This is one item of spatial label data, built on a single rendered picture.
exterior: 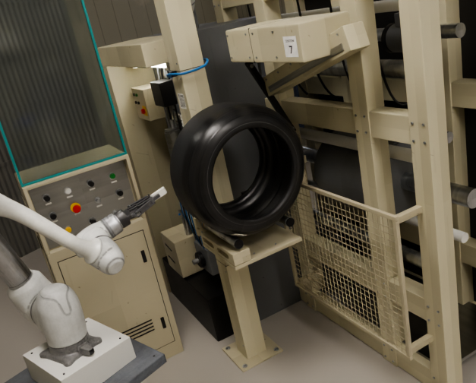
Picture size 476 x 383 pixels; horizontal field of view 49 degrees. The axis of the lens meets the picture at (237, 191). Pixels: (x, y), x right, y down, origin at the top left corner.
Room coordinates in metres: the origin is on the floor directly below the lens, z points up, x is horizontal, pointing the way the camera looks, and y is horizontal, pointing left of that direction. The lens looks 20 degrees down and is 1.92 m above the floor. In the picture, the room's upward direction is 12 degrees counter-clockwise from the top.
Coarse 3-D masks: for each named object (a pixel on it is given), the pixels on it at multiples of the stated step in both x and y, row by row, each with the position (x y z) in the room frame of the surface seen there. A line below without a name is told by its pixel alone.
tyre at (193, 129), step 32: (192, 128) 2.24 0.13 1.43; (224, 128) 2.14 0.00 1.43; (256, 128) 2.51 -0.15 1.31; (288, 128) 2.26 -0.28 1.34; (192, 160) 2.10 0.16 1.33; (288, 160) 2.43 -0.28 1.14; (192, 192) 2.09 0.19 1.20; (256, 192) 2.48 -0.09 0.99; (288, 192) 2.23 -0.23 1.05; (224, 224) 2.10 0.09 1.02; (256, 224) 2.15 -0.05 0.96
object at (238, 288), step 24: (168, 0) 2.49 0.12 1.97; (168, 24) 2.49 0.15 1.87; (192, 24) 2.53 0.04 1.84; (168, 48) 2.56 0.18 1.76; (192, 48) 2.52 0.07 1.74; (192, 72) 2.50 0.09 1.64; (192, 96) 2.49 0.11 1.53; (216, 168) 2.51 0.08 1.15; (216, 192) 2.50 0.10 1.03; (240, 288) 2.50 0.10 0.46; (240, 312) 2.49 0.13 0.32; (240, 336) 2.51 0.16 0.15
